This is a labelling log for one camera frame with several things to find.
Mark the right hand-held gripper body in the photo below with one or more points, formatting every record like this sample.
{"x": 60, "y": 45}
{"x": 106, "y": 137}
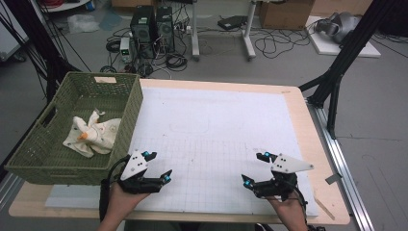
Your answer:
{"x": 288, "y": 164}

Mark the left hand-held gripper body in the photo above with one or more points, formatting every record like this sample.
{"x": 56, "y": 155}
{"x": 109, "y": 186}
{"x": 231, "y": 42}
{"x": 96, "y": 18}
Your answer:
{"x": 134, "y": 165}

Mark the green woven basket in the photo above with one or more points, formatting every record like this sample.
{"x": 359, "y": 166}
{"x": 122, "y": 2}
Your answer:
{"x": 128, "y": 128}

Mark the cream printed cloth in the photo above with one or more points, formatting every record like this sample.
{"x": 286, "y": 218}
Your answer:
{"x": 102, "y": 134}

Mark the person's left hand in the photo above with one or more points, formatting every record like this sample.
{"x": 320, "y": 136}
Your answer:
{"x": 123, "y": 202}

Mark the person's right hand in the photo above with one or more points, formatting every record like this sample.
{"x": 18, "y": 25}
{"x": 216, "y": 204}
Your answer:
{"x": 290, "y": 210}

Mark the grey tape piece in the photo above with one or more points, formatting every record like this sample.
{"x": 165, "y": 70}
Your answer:
{"x": 333, "y": 178}

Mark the person's dark clothing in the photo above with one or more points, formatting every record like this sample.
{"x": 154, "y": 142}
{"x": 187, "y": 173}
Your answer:
{"x": 192, "y": 226}

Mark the thin wooden strip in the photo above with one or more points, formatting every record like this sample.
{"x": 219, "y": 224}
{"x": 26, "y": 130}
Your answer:
{"x": 324, "y": 208}

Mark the white grid mat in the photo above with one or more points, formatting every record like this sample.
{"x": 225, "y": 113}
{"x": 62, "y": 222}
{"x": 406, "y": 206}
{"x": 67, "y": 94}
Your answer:
{"x": 208, "y": 112}

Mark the small grey power supply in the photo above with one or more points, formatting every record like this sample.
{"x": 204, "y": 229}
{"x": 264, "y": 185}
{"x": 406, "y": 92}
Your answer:
{"x": 125, "y": 48}

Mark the white floor board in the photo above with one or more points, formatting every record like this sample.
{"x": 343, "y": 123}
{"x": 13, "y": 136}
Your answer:
{"x": 327, "y": 46}

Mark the black computer tower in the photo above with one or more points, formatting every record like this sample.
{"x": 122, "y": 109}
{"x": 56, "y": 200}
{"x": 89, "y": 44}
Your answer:
{"x": 165, "y": 27}
{"x": 142, "y": 29}

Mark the white desk leg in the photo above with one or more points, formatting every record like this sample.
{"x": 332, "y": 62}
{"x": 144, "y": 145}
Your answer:
{"x": 195, "y": 29}
{"x": 248, "y": 29}

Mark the flat black device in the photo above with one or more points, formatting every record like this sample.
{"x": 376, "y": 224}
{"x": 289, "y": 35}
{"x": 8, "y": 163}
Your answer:
{"x": 232, "y": 22}

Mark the brown cardboard box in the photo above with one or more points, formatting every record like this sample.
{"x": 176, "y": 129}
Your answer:
{"x": 285, "y": 14}

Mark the grey rounded device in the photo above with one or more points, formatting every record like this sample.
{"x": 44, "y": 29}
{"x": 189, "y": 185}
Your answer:
{"x": 338, "y": 25}

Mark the clear plastic bag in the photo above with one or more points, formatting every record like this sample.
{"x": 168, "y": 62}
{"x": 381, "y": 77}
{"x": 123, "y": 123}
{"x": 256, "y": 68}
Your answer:
{"x": 81, "y": 23}

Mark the white cabinet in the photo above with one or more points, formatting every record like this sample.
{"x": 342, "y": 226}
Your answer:
{"x": 9, "y": 41}

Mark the aluminium rail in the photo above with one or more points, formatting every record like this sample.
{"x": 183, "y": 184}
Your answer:
{"x": 340, "y": 160}

